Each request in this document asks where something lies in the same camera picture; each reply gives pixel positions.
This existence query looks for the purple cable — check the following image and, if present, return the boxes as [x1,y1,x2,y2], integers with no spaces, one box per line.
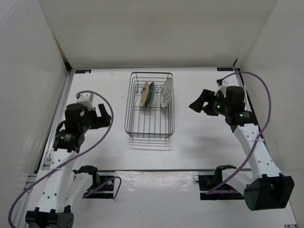
[206,70,272,195]
[8,90,122,228]

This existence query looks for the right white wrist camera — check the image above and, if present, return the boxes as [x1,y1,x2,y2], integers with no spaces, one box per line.
[215,79,229,96]

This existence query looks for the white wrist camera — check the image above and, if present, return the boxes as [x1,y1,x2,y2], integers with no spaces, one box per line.
[76,93,94,111]
[215,79,229,96]

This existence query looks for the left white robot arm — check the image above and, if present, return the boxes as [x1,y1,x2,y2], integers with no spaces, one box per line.
[25,101,112,228]

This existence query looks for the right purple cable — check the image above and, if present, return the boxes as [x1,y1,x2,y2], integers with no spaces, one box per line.
[206,70,272,195]

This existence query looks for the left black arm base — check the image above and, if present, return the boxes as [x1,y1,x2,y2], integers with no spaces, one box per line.
[83,171,122,200]

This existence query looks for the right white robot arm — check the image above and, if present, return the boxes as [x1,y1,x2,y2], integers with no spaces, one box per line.
[189,86,295,211]

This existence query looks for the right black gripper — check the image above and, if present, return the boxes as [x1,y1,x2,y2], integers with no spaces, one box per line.
[189,90,230,117]

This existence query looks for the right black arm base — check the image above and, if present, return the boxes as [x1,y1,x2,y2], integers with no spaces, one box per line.
[193,165,244,200]

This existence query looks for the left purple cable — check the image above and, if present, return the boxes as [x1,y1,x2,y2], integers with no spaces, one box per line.
[8,90,122,228]

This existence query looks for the beige plate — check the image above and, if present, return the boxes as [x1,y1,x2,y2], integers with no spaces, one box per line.
[140,82,150,107]

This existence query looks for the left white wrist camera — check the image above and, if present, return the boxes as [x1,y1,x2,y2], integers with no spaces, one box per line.
[76,93,94,111]

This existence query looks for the wire dish rack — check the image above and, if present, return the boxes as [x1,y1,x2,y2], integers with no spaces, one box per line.
[124,71,175,141]

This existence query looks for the teal patterned plate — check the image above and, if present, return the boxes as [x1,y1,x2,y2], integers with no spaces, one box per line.
[145,82,156,107]

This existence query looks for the white plate with dark rim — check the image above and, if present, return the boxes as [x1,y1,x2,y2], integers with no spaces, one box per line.
[160,78,173,108]

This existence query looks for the left aluminium frame rail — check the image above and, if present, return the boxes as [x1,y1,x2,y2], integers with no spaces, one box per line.
[11,69,74,228]

